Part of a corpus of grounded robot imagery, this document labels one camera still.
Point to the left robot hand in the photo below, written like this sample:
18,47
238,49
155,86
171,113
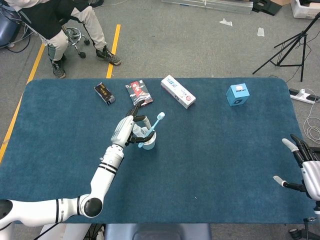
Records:
122,131

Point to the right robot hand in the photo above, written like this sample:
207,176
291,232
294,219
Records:
312,177

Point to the white toothpaste tube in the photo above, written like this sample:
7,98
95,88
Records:
138,130

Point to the light blue toothbrush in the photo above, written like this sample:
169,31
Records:
161,115

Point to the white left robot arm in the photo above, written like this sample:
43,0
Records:
102,180

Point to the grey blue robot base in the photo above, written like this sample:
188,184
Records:
157,232

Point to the long white box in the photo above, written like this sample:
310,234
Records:
178,92

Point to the small black box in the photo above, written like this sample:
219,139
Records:
104,93

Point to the black red illustrated box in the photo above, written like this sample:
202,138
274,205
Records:
139,92

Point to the black caster wheel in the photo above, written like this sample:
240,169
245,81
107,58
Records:
295,232

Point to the blue table cloth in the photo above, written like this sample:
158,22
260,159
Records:
200,150

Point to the white power strip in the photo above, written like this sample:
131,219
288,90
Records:
301,96

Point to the black swivel stool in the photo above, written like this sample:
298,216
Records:
75,37

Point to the light blue speaker box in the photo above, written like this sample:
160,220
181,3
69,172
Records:
238,95

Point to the white robot torso shell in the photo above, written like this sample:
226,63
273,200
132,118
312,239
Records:
65,231

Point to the seated person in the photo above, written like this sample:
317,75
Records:
50,20

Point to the black tripod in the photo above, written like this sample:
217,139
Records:
305,34

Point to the crumpled white paper scrap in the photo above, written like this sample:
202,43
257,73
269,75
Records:
261,32
226,22

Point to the aluminium profile rails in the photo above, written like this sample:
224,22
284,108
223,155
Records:
207,5

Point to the white plastic crate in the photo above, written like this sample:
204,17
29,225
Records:
305,10

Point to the black foam insert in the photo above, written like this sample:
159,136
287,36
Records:
265,7

